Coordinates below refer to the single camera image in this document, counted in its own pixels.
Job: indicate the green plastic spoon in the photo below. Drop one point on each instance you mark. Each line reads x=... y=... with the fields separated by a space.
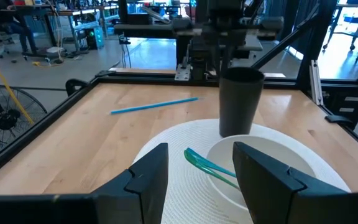
x=219 y=179

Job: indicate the blue straw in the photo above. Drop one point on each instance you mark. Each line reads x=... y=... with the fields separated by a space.
x=154 y=105

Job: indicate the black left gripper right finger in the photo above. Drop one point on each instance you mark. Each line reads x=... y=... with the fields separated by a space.
x=266 y=193

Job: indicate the white floor power box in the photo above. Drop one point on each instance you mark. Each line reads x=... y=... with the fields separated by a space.
x=54 y=49

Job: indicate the black floor fan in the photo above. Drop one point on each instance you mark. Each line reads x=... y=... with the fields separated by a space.
x=5 y=119

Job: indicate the person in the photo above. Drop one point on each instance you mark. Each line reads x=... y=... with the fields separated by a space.
x=14 y=28

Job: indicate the computer tower with green light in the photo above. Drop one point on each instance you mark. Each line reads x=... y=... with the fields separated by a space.
x=93 y=39

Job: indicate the white round woven placemat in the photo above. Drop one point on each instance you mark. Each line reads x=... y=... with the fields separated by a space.
x=182 y=137

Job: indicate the black cup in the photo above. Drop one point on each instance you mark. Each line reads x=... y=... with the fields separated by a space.
x=241 y=105

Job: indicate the black clamp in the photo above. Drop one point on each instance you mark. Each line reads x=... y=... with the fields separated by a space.
x=337 y=119

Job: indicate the black labelled box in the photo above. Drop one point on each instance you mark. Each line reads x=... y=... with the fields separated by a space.
x=353 y=104

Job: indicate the grey desk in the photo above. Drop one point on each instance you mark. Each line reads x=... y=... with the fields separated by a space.
x=141 y=31

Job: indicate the black curved loop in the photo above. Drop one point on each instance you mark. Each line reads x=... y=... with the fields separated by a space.
x=69 y=87

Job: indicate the silver mounting bracket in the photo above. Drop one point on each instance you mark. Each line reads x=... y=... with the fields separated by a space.
x=182 y=74

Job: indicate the silver aluminium extrusion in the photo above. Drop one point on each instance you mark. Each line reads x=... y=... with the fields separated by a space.
x=316 y=84

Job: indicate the black-framed workbench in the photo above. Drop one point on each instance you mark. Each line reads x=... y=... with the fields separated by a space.
x=30 y=7

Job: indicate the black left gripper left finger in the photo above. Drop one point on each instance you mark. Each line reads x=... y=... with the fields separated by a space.
x=145 y=193

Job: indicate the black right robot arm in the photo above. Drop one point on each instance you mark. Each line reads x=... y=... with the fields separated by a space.
x=202 y=59

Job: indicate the dark curtain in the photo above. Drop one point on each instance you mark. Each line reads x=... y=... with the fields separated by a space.
x=278 y=12

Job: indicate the white plastic bowl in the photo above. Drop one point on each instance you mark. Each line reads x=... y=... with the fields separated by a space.
x=275 y=149

